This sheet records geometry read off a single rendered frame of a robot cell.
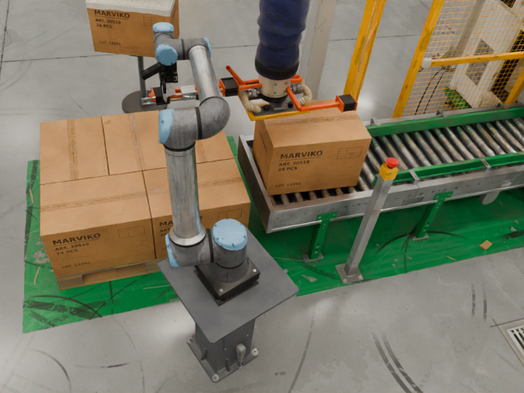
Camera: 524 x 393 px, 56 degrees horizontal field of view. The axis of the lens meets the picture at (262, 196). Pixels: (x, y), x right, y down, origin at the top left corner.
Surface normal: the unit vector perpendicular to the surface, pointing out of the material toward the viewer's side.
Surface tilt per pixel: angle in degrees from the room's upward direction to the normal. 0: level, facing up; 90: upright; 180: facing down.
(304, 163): 90
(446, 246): 0
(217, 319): 0
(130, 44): 90
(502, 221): 0
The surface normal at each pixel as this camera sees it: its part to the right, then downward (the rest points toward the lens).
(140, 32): -0.04, 0.73
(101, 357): 0.09, -0.68
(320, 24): 0.29, 0.72
